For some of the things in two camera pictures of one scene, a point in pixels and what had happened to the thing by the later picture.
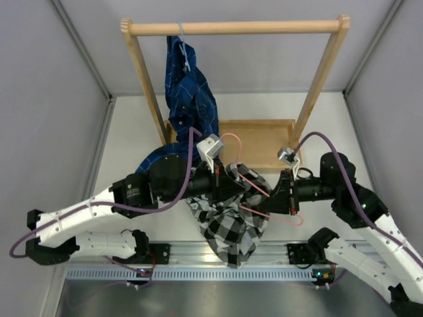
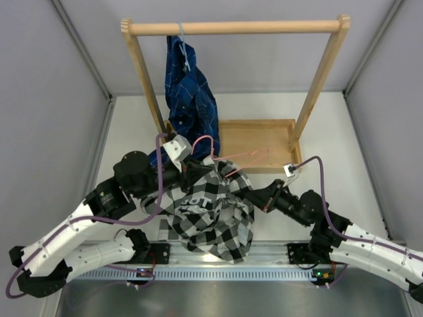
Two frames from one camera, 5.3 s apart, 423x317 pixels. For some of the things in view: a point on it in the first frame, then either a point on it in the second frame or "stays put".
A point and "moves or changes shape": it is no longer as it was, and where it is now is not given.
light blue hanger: (184, 54) stays put
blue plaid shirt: (192, 107) stays put
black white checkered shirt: (234, 228) moves or changes shape
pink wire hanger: (244, 207) to (255, 159)
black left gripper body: (216, 183) to (190, 168)
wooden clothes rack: (246, 144) stays put
